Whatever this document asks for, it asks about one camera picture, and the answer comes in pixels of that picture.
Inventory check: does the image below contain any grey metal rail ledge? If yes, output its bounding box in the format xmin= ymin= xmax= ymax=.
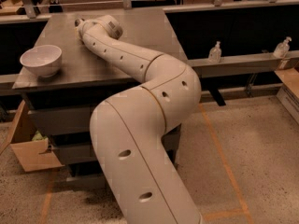
xmin=188 ymin=50 xmax=299 ymax=78

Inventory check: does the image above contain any open cardboard box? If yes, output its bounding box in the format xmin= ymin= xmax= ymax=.
xmin=0 ymin=101 xmax=63 ymax=172

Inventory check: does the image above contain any white bowl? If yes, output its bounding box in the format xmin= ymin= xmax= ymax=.
xmin=20 ymin=45 xmax=62 ymax=77

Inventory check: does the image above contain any bottom grey drawer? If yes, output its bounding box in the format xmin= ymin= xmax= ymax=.
xmin=66 ymin=174 xmax=106 ymax=189

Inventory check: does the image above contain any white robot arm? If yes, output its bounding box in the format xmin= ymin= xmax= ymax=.
xmin=75 ymin=15 xmax=203 ymax=224

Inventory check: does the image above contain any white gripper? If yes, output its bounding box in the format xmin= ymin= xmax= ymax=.
xmin=76 ymin=20 xmax=96 ymax=40

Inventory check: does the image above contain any clear sanitizer bottle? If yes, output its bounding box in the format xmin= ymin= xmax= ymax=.
xmin=273 ymin=36 xmax=292 ymax=58
xmin=208 ymin=41 xmax=221 ymax=63

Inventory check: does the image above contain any top grey drawer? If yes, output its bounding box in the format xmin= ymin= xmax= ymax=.
xmin=28 ymin=106 xmax=93 ymax=136

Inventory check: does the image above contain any redbull can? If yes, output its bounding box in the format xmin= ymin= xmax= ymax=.
xmin=75 ymin=19 xmax=85 ymax=27

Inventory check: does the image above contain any grey drawer cabinet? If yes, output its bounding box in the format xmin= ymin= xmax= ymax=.
xmin=13 ymin=8 xmax=187 ymax=175

